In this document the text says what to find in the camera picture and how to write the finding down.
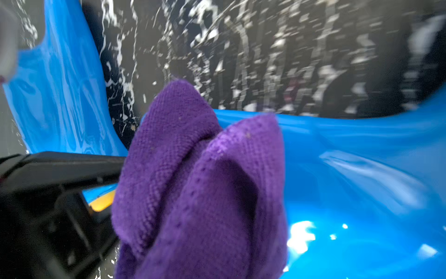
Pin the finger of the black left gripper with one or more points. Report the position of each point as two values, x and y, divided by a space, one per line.
48 230

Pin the purple cloth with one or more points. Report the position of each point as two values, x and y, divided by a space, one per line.
198 201

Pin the blue rubber boot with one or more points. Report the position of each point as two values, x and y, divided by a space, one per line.
58 94
366 199

